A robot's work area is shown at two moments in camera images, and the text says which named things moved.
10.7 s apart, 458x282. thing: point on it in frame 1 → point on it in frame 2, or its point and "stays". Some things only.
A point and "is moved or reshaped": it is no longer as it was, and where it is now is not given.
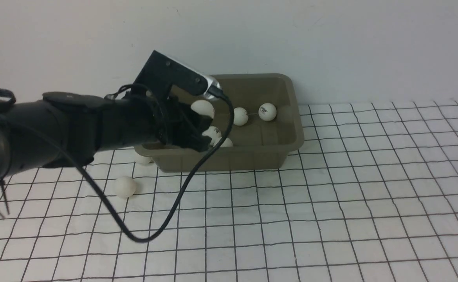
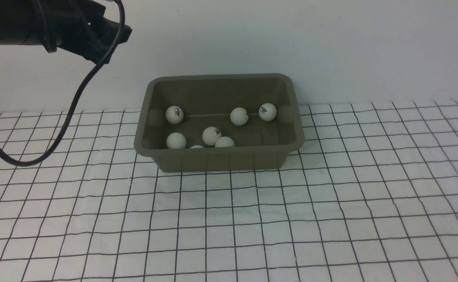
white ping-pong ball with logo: (203, 107) is moved or reshaped
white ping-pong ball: (240, 116) stays
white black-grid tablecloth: (386, 191) stays
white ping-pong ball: (267, 111) stays
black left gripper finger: (198, 142) → (126, 34)
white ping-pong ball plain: (227, 143) stays
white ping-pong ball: (214, 133) stays
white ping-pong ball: (126, 187) is moved or reshaped
